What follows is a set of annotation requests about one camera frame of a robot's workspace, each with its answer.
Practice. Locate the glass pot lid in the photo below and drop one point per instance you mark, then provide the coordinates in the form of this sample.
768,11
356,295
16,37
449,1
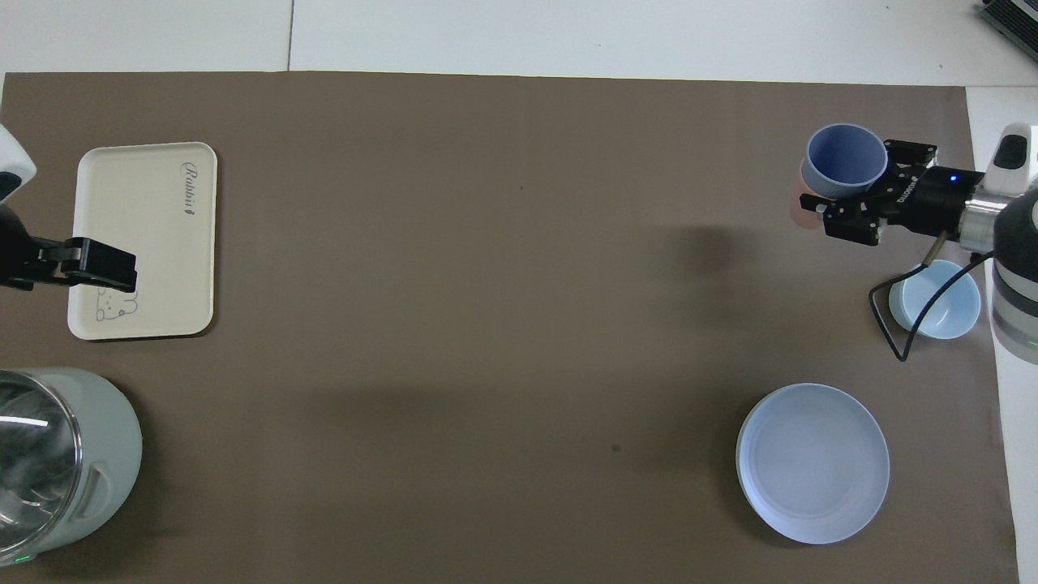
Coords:
36,462

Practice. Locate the brown table mat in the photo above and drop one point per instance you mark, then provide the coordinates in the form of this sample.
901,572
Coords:
486,284

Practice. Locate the cream tray with bear print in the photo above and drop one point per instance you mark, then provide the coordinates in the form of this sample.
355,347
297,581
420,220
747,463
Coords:
138,211

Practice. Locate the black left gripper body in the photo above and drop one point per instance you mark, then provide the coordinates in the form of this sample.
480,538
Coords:
32,264

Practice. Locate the blue plastic cup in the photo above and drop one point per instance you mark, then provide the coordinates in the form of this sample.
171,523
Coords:
843,162

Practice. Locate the light blue bowl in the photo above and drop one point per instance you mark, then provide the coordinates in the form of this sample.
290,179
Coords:
945,312

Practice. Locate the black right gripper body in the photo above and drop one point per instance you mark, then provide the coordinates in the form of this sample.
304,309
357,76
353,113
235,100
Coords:
928,203

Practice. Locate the grey laptop corner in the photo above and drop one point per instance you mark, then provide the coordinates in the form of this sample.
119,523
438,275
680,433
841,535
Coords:
1014,15

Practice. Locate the pink plastic cup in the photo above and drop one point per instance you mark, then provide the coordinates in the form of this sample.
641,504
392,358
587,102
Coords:
804,207

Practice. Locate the mint green cooking pot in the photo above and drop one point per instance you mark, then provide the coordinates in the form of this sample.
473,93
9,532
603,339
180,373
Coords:
109,454

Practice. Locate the blue plastic plate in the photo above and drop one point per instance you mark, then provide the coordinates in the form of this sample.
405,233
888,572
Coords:
815,462

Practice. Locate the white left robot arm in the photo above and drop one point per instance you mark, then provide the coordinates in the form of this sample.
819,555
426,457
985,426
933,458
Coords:
12,162

